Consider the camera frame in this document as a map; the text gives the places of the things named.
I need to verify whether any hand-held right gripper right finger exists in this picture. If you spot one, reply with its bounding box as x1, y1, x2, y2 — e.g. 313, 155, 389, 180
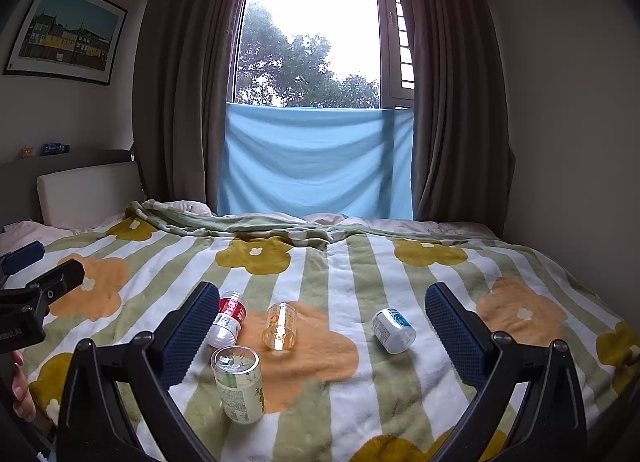
425, 282, 588, 462

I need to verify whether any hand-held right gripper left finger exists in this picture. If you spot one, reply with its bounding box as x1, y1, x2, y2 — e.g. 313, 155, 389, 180
57, 281, 221, 462

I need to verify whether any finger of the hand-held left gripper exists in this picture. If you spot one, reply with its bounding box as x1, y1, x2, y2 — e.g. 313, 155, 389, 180
0, 259, 85, 315
0, 241, 45, 276

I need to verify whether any clear orange-tinted cup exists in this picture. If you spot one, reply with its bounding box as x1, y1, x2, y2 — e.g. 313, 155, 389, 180
263, 302, 297, 351

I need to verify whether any person's left hand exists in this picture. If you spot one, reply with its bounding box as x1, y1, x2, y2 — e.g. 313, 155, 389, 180
11, 349, 38, 423

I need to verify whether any white bed sheet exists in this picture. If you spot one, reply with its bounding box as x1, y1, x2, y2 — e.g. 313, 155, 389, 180
0, 220, 78, 259

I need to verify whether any red label plastic bottle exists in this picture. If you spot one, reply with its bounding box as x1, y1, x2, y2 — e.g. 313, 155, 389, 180
207, 291, 247, 349

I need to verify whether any white blue-label bottle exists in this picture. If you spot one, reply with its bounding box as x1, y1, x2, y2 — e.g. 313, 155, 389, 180
371, 307, 417, 354

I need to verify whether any white headboard cushion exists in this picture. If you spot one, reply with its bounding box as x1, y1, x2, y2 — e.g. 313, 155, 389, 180
36, 161, 146, 226

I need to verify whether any grey bed headboard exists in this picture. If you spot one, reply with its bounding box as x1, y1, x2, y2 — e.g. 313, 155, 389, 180
0, 147, 147, 224

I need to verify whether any white duvet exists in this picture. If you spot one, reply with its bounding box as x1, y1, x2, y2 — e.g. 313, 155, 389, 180
304, 211, 497, 239

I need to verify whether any floral striped blanket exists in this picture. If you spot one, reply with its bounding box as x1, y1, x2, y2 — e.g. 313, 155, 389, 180
0, 199, 640, 462

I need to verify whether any light blue cloth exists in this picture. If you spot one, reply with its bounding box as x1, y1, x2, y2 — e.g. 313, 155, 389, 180
216, 103, 416, 220

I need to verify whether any brown curtain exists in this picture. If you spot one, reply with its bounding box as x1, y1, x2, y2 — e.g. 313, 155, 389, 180
406, 0, 517, 223
131, 0, 252, 215

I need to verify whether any window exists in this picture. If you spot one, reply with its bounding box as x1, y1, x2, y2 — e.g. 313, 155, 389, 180
234, 0, 416, 110

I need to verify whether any framed wall picture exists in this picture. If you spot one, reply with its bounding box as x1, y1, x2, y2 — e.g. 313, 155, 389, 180
2, 0, 128, 87

